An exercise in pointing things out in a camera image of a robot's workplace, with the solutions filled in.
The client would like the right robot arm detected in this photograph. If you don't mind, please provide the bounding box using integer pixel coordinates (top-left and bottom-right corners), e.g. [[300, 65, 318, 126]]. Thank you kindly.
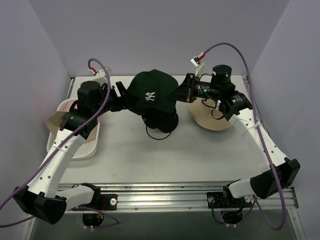
[[169, 64, 301, 207]]

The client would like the beige bucket hat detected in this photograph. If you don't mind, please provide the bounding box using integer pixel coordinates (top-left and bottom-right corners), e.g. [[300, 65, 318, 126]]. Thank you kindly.
[[187, 98, 233, 131]]

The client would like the white plastic basket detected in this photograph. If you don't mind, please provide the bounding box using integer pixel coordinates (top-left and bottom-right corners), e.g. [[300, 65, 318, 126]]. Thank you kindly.
[[46, 98, 100, 161]]

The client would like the black baseball cap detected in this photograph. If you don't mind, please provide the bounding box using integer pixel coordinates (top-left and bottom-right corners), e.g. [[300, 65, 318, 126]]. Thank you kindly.
[[141, 111, 179, 133]]

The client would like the pink cap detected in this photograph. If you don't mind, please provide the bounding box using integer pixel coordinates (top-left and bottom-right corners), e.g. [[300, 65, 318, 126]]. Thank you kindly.
[[46, 103, 101, 143]]

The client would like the dark green cap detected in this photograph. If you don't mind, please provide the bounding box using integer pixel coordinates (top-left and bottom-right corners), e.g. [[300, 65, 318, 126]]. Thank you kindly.
[[127, 69, 179, 115]]

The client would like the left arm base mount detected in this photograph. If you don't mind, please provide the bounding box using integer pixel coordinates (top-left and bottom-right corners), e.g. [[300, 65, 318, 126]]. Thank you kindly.
[[78, 195, 120, 231]]

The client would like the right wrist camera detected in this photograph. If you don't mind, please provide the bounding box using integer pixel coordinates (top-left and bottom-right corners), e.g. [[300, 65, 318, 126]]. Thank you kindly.
[[190, 52, 206, 77]]

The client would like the aluminium front rail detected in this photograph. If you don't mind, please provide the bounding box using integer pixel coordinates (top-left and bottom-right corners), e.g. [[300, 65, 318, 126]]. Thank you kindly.
[[57, 183, 298, 215]]

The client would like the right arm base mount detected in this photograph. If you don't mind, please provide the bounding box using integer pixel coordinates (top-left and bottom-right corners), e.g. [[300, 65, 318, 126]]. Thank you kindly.
[[206, 189, 253, 227]]

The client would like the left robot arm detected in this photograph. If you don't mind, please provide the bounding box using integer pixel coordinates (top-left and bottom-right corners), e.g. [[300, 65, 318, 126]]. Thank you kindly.
[[13, 80, 130, 225]]

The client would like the black wire hat stand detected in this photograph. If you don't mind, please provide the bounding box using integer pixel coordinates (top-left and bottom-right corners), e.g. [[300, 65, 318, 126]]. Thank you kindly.
[[145, 126, 172, 141]]

